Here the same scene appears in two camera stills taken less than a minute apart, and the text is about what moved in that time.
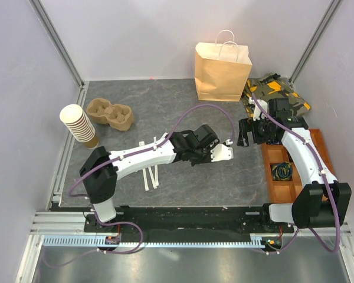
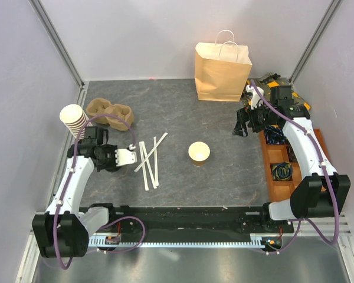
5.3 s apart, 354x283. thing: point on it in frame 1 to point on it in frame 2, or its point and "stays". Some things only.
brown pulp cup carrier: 119,117 stays
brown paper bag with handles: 222,69 stays
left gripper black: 208,158 to 113,163
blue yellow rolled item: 282,171 stays
